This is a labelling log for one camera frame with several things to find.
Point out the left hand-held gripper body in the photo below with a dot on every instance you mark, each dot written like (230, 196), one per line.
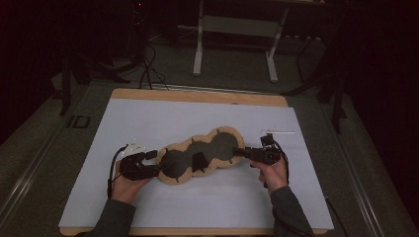
(131, 169)

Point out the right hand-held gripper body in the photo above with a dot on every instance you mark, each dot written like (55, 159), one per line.
(266, 155)

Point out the wavy wooden board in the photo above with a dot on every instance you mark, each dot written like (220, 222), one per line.
(197, 154)

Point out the person's left hand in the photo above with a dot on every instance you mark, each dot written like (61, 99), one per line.
(126, 189)

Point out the person's right hand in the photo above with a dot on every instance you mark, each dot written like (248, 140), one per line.
(273, 176)

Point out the white table mat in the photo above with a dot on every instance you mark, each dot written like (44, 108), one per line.
(230, 204)

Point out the black stand legs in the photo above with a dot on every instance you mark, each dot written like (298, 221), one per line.
(67, 85)
(337, 105)

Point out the white metal stand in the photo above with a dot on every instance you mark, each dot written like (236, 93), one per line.
(235, 26)

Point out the aluminium floor rail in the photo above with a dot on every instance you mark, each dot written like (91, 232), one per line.
(355, 171)
(29, 171)

